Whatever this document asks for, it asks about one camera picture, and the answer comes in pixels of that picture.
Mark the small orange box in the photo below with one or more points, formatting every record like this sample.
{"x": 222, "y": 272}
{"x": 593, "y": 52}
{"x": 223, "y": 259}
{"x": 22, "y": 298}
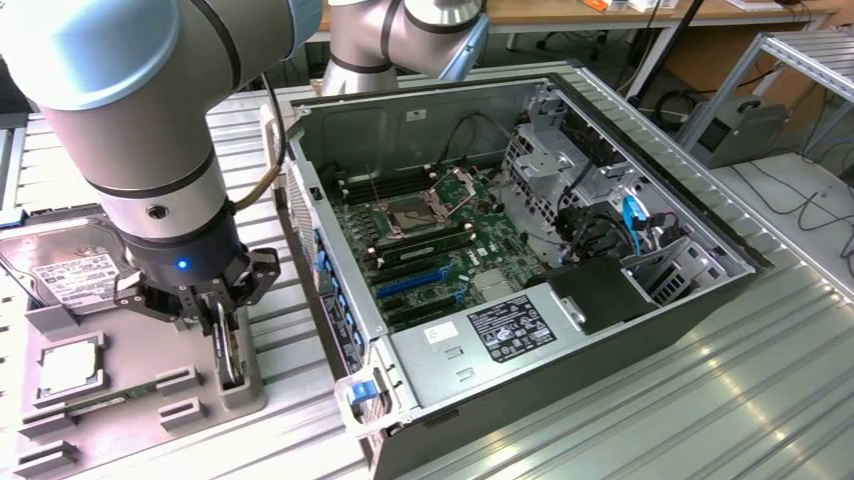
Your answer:
{"x": 598, "y": 5}

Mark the grey power supply unit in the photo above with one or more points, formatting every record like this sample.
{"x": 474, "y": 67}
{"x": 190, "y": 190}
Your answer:
{"x": 427, "y": 370}

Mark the green RAM stick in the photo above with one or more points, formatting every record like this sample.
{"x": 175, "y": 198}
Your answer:
{"x": 100, "y": 402}

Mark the green motherboard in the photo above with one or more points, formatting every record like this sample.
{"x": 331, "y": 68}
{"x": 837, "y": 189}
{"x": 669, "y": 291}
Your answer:
{"x": 497, "y": 240}

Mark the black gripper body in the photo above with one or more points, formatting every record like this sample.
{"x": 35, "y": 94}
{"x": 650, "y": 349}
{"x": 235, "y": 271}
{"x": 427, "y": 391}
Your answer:
{"x": 187, "y": 250}

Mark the open black PC case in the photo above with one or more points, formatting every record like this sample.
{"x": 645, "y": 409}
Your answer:
{"x": 534, "y": 430}

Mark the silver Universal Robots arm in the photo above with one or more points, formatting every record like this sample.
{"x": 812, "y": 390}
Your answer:
{"x": 134, "y": 100}

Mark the silver chipset heatsink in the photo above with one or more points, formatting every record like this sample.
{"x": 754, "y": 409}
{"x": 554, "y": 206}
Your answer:
{"x": 494, "y": 287}

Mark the aluminium profile frame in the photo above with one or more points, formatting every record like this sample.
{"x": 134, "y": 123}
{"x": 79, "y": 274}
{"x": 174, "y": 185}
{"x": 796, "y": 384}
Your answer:
{"x": 801, "y": 55}

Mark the metal socket cover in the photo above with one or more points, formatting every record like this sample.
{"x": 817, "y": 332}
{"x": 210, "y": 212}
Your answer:
{"x": 461, "y": 187}

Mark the wooden desk white frame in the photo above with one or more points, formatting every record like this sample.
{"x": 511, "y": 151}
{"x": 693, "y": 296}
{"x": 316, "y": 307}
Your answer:
{"x": 734, "y": 15}

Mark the black RAM slot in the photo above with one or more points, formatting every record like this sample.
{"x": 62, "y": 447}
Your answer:
{"x": 387, "y": 179}
{"x": 394, "y": 192}
{"x": 427, "y": 235}

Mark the black slanted pole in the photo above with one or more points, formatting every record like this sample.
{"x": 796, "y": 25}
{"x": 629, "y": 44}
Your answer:
{"x": 686, "y": 20}

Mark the silver CPU chip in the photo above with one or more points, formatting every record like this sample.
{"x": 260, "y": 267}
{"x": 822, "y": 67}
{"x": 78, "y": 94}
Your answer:
{"x": 67, "y": 367}

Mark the metal drive cage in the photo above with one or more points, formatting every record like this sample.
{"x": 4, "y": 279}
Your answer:
{"x": 534, "y": 165}

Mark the hard disk with blue carrier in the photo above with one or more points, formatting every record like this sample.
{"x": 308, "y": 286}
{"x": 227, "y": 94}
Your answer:
{"x": 67, "y": 272}

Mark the metal disk bay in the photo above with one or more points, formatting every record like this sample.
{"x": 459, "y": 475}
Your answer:
{"x": 674, "y": 285}

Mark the thin locking lever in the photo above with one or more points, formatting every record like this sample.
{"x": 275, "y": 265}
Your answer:
{"x": 378, "y": 190}

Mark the blue case latch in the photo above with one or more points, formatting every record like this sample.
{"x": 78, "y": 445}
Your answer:
{"x": 361, "y": 391}

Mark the office chair base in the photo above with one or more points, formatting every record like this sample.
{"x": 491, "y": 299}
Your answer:
{"x": 554, "y": 37}

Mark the grey equipment box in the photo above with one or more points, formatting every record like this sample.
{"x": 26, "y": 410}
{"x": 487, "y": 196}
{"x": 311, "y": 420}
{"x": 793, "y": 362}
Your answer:
{"x": 747, "y": 135}

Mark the labelled RAM stick in slot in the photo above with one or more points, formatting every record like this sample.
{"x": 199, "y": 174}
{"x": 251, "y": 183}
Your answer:
{"x": 417, "y": 252}

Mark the CPU socket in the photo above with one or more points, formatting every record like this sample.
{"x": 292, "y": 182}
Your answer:
{"x": 410, "y": 215}

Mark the black expansion slot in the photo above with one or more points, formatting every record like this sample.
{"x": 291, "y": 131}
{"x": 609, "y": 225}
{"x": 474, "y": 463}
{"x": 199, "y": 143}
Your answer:
{"x": 423, "y": 316}
{"x": 410, "y": 304}

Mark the black plastic shroud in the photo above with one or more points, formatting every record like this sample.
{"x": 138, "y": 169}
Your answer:
{"x": 601, "y": 295}

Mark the black graphics card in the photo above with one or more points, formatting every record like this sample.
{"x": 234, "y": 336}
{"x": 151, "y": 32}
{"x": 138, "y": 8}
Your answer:
{"x": 228, "y": 355}

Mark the grey parts rack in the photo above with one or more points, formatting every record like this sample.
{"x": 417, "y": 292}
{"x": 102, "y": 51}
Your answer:
{"x": 134, "y": 370}

